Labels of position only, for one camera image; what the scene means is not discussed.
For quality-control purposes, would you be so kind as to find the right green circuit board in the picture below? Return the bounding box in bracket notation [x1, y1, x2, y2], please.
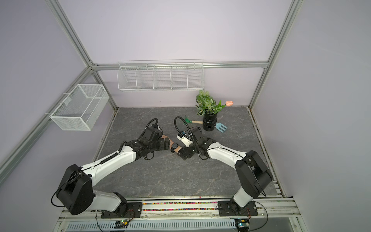
[234, 219, 250, 232]

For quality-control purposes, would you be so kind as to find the light blue toy fork tool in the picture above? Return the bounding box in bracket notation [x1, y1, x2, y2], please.
[215, 122, 228, 133]

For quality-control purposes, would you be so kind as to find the white wire mesh box basket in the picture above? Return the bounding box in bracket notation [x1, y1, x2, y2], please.
[49, 84, 109, 131]

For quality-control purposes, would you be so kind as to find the black wrist watch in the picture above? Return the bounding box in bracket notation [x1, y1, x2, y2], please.
[170, 143, 179, 153]

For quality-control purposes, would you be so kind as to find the beige mannequin hand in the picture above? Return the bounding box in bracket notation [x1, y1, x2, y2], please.
[161, 135, 182, 153]

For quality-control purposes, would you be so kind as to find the black plant pot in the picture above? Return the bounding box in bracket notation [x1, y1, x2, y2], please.
[203, 113, 217, 131]

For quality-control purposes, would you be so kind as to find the green artificial plant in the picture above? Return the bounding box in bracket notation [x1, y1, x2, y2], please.
[195, 90, 226, 116]

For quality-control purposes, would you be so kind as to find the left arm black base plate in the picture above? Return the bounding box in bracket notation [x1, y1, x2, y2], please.
[101, 202, 143, 218]

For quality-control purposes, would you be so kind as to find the green toy rake wooden handle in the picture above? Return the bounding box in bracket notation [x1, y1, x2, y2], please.
[185, 117, 203, 125]

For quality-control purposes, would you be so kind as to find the left green circuit board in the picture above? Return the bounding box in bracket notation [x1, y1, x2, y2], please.
[114, 220, 129, 229]

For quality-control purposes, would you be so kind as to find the pink artificial tulip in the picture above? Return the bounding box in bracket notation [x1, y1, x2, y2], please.
[218, 101, 234, 108]

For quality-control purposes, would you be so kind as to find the long white wire shelf basket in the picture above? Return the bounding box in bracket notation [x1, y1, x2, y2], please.
[117, 60, 205, 92]

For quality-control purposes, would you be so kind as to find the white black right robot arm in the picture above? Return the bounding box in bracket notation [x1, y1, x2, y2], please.
[177, 134, 273, 208]

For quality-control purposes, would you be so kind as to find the green circuit board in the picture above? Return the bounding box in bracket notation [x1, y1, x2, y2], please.
[114, 220, 129, 229]
[234, 219, 250, 232]

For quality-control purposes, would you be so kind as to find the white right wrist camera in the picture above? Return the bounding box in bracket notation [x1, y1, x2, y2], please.
[177, 134, 193, 148]

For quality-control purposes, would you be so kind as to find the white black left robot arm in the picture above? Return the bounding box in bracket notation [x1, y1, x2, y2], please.
[54, 128, 174, 217]

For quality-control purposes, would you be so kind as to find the white slotted cable duct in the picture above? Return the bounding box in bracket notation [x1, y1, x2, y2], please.
[64, 219, 236, 232]

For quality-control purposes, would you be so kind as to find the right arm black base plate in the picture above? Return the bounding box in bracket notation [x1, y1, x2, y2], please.
[216, 201, 258, 217]

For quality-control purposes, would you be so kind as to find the aluminium mounting rail frame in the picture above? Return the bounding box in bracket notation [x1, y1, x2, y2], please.
[53, 183, 308, 232]

